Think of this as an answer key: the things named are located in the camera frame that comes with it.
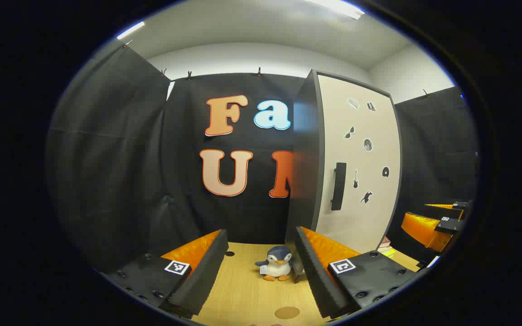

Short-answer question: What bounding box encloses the black backdrop cloth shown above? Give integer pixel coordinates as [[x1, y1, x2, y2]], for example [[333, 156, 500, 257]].
[[46, 43, 477, 272]]

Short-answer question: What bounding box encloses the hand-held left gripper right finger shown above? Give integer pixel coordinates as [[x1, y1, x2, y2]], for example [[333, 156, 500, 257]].
[[294, 226, 418, 320]]

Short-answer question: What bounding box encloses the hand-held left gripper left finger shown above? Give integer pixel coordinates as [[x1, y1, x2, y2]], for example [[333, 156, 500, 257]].
[[102, 229, 229, 320]]

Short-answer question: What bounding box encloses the ceiling light strip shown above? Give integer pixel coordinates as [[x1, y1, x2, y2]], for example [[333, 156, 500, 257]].
[[116, 21, 146, 40], [305, 0, 366, 20]]

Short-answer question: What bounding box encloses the penguin plush toy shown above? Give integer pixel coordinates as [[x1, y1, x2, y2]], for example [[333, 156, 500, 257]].
[[255, 245, 294, 282]]

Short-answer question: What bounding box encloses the grey cabinet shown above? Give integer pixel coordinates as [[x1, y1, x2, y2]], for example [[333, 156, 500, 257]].
[[285, 69, 403, 254]]

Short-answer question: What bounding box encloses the round brown coaster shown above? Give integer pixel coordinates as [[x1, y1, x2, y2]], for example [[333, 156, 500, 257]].
[[274, 307, 301, 320]]

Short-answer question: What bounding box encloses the white cabinet door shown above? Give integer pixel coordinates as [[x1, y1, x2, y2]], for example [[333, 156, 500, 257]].
[[314, 74, 403, 254]]

